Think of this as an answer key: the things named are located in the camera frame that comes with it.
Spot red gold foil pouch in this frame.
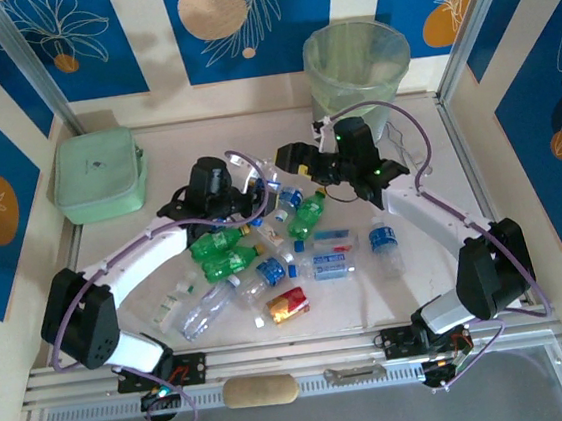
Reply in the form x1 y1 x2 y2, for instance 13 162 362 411
262 285 314 328

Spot small blue label water bottle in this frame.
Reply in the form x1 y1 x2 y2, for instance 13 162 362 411
272 183 308 224

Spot aluminium frame post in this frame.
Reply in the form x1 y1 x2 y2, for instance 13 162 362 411
0 0 86 145
427 0 526 104

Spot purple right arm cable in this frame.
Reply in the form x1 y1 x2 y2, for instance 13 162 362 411
319 83 562 405

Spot clear bottle blue white label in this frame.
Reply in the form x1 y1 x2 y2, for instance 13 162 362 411
285 250 359 286

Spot small bottle green white label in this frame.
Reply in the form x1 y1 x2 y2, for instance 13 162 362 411
145 274 203 336

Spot metal wire tongs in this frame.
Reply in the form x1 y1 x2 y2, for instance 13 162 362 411
385 119 432 178

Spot black left base mounting plate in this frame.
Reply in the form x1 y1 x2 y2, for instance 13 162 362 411
114 351 211 396

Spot grey mesh waste bin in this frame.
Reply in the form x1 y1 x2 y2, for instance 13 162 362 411
299 12 421 151

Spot clear Pepsi label bottle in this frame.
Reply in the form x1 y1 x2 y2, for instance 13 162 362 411
200 211 263 233

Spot mint green zipper pouch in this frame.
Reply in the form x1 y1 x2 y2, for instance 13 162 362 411
46 123 155 229

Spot green plastic bin liner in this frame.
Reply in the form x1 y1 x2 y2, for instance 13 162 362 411
299 12 419 128

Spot beige oblong cushion pad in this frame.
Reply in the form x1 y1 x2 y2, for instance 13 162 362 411
220 372 301 413

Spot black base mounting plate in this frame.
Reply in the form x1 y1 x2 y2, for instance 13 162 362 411
114 351 211 396
379 319 476 362

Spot blue label bottle white cap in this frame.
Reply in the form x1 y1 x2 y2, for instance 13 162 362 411
253 250 299 290

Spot black right base mounting plate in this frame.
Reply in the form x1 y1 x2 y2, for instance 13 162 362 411
379 319 476 362

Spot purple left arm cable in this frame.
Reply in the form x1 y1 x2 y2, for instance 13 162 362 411
30 146 294 421

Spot clear bottle orange white label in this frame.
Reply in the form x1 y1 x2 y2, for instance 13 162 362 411
253 221 287 250

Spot large blue label water bottle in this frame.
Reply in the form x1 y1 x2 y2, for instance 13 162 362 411
364 212 409 282

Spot grey slotted cable duct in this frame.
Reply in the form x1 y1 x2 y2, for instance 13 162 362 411
42 345 561 421

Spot green plastic soda bottle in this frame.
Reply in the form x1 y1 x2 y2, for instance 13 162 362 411
282 186 334 241
186 225 255 260
199 243 269 285

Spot aluminium frame rail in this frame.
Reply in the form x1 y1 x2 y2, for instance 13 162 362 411
18 310 562 415

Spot silver metal bracket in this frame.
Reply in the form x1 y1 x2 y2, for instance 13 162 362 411
322 362 386 386

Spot clear unlabelled plastic bottle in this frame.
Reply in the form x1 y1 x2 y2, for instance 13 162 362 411
253 155 284 197

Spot long clear water bottle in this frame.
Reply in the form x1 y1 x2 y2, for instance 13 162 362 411
174 273 248 344

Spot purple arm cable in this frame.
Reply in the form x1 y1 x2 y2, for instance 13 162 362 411
30 146 294 421
319 83 562 405

